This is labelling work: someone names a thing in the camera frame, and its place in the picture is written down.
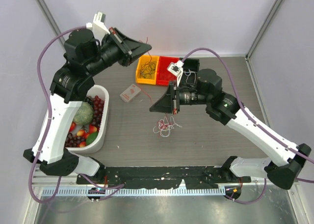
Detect aluminium frame rail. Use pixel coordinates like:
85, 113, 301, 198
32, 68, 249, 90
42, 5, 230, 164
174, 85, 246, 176
32, 175, 77, 187

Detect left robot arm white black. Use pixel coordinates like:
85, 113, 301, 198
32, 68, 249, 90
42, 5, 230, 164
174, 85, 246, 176
23, 27, 152, 184

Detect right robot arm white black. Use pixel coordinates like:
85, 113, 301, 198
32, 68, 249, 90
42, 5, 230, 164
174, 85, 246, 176
149, 69, 311, 190

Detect small peach fruits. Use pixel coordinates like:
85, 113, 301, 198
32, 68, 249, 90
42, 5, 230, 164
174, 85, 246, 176
75, 125, 99, 148

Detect black plastic bin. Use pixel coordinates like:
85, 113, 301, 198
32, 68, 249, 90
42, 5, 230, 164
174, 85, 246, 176
179, 58, 200, 86

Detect white slotted cable duct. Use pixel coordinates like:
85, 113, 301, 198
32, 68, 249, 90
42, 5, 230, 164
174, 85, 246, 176
57, 186, 226, 197

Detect green melon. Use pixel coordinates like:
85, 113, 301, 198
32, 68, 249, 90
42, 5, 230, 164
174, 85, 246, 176
73, 102, 94, 125

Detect dark red grape bunch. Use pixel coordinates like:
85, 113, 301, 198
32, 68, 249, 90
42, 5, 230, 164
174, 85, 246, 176
84, 95, 105, 129

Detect purple wire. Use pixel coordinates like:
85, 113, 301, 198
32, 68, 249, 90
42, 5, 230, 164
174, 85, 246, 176
141, 61, 157, 71
137, 65, 156, 79

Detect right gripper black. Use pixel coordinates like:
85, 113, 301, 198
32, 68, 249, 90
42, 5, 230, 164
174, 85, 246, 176
150, 80, 211, 114

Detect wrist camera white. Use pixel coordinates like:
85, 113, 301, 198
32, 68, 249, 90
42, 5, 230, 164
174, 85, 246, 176
86, 11, 109, 40
167, 60, 183, 87

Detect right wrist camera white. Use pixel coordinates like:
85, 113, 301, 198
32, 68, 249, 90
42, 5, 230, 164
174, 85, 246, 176
167, 60, 183, 87

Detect red plastic bin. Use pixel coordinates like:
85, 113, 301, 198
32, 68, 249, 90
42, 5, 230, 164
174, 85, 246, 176
156, 56, 179, 86

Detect yellow plastic bin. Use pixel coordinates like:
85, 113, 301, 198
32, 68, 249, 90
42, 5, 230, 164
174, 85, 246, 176
135, 55, 159, 85

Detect red apple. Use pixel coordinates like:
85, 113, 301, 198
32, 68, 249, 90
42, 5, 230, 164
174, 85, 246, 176
69, 122, 76, 132

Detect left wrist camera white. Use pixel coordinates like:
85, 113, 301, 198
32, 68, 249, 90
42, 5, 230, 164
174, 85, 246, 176
86, 11, 109, 40

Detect white plastic basket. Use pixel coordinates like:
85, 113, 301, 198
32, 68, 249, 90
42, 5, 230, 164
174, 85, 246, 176
40, 85, 110, 154

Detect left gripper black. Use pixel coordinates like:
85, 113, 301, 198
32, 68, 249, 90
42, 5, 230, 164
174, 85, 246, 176
86, 27, 152, 76

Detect small red grape bunch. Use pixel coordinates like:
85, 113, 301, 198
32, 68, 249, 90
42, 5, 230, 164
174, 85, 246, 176
64, 133, 86, 148

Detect playing card box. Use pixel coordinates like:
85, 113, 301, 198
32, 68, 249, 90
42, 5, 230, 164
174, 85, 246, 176
120, 84, 141, 103

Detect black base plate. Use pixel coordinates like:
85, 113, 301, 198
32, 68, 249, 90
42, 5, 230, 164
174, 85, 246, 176
90, 166, 251, 190

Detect white wire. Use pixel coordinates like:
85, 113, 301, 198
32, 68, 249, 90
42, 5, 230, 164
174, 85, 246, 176
183, 70, 197, 85
153, 115, 183, 138

